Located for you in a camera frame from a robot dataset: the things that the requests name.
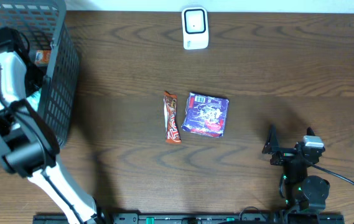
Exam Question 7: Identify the orange juice carton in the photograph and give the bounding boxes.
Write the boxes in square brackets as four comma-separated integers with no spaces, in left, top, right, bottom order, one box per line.
[35,50,52,66]

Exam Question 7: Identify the purple snack package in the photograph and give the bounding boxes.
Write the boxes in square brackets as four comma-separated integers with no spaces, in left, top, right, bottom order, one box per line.
[181,93,229,138]

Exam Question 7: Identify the orange chocolate bar wrapper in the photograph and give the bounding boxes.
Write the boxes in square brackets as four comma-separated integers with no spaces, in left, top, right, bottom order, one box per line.
[164,91,182,144]

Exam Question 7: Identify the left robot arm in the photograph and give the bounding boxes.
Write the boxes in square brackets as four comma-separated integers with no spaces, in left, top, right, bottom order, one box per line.
[0,27,107,223]

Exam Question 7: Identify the teal snack wrapper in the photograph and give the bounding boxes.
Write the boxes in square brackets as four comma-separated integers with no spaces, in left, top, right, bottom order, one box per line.
[26,88,42,111]

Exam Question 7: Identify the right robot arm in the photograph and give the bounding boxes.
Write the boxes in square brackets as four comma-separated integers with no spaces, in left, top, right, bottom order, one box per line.
[262,126,330,223]

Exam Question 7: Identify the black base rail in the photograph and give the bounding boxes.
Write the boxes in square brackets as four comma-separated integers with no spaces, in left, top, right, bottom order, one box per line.
[32,212,345,224]

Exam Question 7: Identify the white barcode scanner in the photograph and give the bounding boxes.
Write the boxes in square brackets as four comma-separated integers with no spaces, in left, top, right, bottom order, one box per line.
[181,7,209,50]

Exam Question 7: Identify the grey plastic mesh basket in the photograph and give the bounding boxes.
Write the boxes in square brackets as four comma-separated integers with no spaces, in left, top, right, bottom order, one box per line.
[0,0,80,146]

